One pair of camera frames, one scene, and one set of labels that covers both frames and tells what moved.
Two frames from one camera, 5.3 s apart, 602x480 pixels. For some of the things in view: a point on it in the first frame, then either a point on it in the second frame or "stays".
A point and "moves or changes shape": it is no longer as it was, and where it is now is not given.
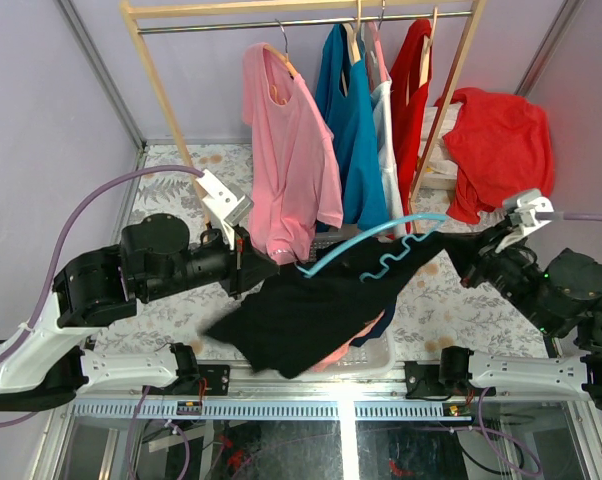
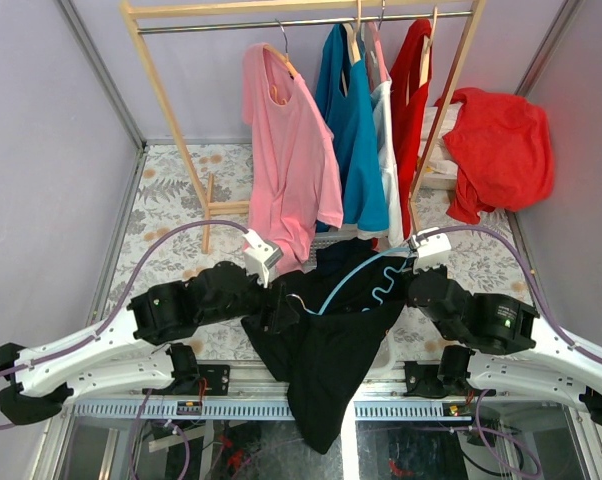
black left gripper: [249, 266] → [276, 313]
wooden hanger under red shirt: [427, 42] stays
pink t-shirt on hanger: [295, 182] stays
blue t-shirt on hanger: [350, 117] stays
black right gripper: [473, 273] → [435, 270]
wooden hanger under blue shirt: [353, 45] stays
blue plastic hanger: [385, 257] → [321, 312]
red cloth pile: [504, 149] stays
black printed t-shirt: [337, 293] moves or changes shape
